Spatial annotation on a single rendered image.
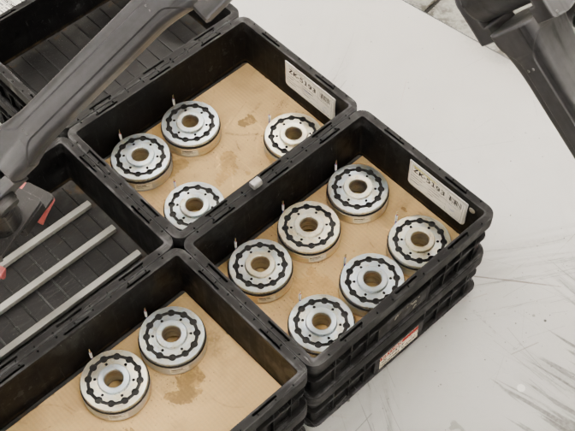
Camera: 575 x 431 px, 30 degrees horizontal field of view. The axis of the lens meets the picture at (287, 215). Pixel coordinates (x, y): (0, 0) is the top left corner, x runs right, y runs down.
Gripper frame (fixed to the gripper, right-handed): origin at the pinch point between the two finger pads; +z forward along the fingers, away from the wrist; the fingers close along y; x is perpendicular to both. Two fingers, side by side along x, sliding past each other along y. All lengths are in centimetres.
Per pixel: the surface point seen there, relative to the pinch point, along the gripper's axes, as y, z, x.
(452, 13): -156, 126, 9
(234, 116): -46, 26, 7
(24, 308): 3.6, 19.2, -2.6
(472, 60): -88, 44, 36
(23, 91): -28.0, 14.6, -23.5
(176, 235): -15.8, 10.9, 15.2
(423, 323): -27, 30, 53
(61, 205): -15.2, 22.4, -9.2
